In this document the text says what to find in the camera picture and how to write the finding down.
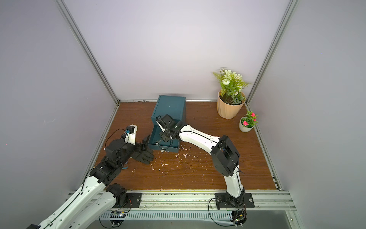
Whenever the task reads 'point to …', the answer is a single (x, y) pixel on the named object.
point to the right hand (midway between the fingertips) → (165, 128)
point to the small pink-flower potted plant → (247, 122)
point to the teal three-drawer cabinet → (174, 106)
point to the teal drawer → (156, 142)
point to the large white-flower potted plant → (231, 95)
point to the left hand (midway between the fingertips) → (143, 133)
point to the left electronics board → (116, 217)
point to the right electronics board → (238, 217)
